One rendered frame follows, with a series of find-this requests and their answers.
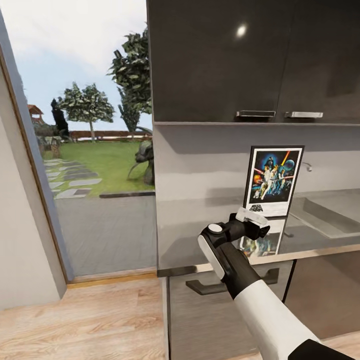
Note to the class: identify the fixed window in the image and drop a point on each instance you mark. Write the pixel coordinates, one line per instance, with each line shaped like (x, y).
(78, 76)

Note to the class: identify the drop in sink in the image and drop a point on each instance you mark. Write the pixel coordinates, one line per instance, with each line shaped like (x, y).
(333, 215)

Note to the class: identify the dishwasher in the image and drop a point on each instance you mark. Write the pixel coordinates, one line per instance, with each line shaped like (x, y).
(204, 323)

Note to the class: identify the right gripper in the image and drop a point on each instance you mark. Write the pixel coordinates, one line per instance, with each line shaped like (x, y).
(248, 228)

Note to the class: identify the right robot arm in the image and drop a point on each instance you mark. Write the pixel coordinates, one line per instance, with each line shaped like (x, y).
(277, 332)

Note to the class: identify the poster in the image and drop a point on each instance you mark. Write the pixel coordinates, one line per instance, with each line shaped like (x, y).
(271, 179)

